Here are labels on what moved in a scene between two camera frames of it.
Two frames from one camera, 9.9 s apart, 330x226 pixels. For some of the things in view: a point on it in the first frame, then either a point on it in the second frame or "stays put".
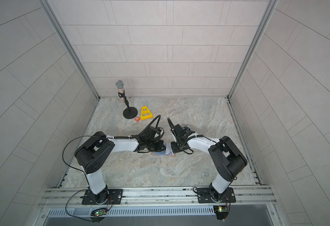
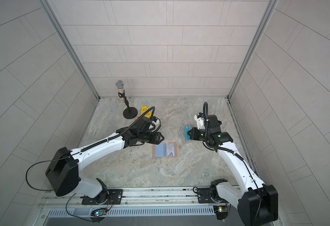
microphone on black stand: [130, 112] stays put
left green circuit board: [99, 212] stays put
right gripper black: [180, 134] → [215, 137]
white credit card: [169, 149] stays put
